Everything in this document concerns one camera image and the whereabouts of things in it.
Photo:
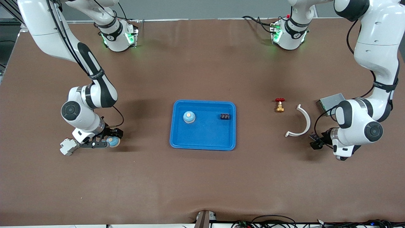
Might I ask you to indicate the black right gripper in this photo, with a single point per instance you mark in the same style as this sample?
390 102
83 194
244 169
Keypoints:
109 132

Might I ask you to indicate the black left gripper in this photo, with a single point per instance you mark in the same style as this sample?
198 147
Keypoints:
325 136

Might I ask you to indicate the blue bell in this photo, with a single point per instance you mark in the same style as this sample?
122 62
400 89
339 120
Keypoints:
113 142
189 117

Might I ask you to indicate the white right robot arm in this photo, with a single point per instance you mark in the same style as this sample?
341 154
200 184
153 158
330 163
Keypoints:
47 31

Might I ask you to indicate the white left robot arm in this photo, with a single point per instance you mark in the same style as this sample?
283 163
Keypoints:
376 38

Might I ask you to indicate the blue plastic tray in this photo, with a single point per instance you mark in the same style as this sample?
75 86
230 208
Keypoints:
205 136

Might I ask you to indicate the grey metal electronics box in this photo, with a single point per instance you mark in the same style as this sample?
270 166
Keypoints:
329 101

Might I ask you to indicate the white circuit breaker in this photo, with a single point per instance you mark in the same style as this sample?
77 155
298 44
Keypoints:
67 148

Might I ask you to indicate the white curved plastic bracket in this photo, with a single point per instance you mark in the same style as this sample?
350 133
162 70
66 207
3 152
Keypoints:
308 122

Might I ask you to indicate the metal table edge rail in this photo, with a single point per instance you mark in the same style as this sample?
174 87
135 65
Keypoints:
196 19

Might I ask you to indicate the aluminium frame post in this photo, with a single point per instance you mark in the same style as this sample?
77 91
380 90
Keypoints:
15 14

